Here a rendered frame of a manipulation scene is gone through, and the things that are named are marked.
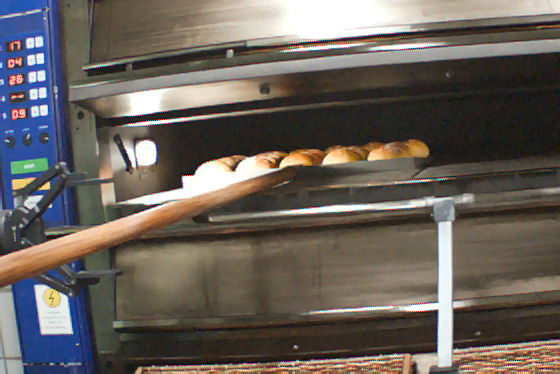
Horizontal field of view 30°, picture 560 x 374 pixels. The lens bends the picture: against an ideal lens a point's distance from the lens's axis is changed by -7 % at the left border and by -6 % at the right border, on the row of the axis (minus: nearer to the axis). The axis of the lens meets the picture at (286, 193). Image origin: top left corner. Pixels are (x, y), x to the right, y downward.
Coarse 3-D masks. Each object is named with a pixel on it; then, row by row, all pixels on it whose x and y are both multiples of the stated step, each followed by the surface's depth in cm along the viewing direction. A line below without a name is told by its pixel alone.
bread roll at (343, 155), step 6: (342, 150) 252; (348, 150) 252; (330, 156) 252; (336, 156) 251; (342, 156) 251; (348, 156) 251; (354, 156) 251; (360, 156) 252; (324, 162) 253; (330, 162) 251; (336, 162) 251; (342, 162) 250
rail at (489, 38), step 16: (512, 32) 182; (528, 32) 182; (544, 32) 181; (320, 48) 190; (336, 48) 189; (352, 48) 188; (368, 48) 188; (384, 48) 187; (400, 48) 186; (416, 48) 186; (176, 64) 195; (192, 64) 194; (208, 64) 194; (224, 64) 193; (240, 64) 192; (80, 80) 199; (96, 80) 198; (112, 80) 198; (128, 80) 197
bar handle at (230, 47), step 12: (192, 48) 199; (204, 48) 198; (216, 48) 198; (228, 48) 197; (240, 48) 197; (108, 60) 203; (120, 60) 202; (132, 60) 201; (144, 60) 201; (156, 60) 201
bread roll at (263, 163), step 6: (246, 162) 256; (252, 162) 256; (258, 162) 255; (264, 162) 255; (270, 162) 256; (240, 168) 257; (246, 168) 255; (252, 168) 255; (258, 168) 255; (264, 168) 255; (270, 168) 255
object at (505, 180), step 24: (552, 168) 198; (264, 192) 211; (288, 192) 207; (312, 192) 206; (336, 192) 205; (360, 192) 205; (384, 192) 204; (408, 192) 203; (432, 192) 202; (456, 192) 201; (480, 192) 200; (120, 216) 215
